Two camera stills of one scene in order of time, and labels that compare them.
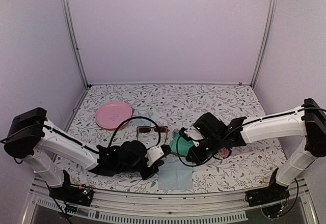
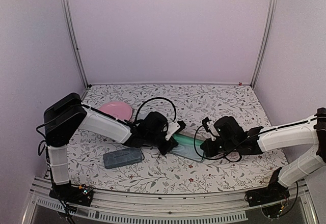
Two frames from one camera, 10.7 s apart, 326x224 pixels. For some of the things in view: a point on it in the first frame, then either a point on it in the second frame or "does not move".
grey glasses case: x=184 y=145 does not move
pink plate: x=111 y=114 does not move
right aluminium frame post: x=268 y=30 does not move
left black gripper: x=154 y=170 to x=172 y=143
